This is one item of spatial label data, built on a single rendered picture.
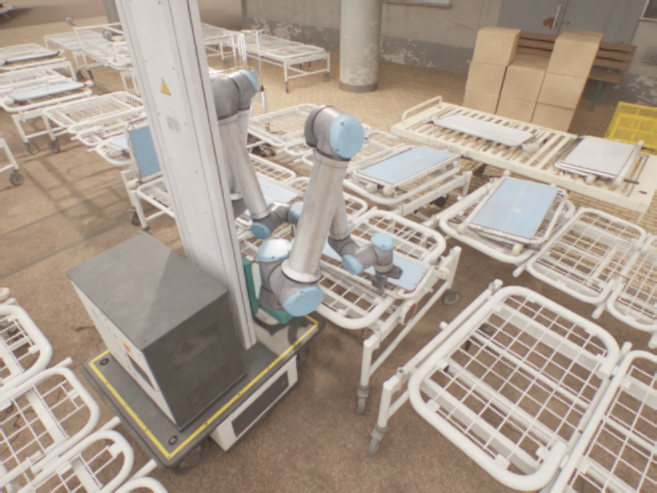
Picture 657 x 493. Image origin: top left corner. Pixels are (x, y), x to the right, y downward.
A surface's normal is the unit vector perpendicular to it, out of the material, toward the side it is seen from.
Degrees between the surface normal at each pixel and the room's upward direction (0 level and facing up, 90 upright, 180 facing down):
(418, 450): 0
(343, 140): 83
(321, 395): 0
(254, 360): 0
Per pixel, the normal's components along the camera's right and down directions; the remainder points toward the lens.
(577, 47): -0.55, 0.51
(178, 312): 0.00, -0.79
